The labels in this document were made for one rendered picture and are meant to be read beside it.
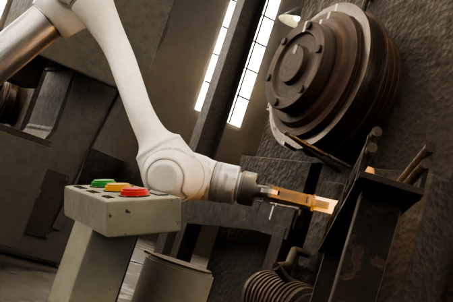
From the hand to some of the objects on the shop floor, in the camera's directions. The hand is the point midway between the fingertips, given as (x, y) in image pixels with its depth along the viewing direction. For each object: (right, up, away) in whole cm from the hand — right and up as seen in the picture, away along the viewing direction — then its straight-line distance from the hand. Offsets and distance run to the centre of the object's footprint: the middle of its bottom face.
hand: (329, 206), depth 147 cm
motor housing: (-23, -69, +5) cm, 73 cm away
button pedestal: (-58, -49, -52) cm, 92 cm away
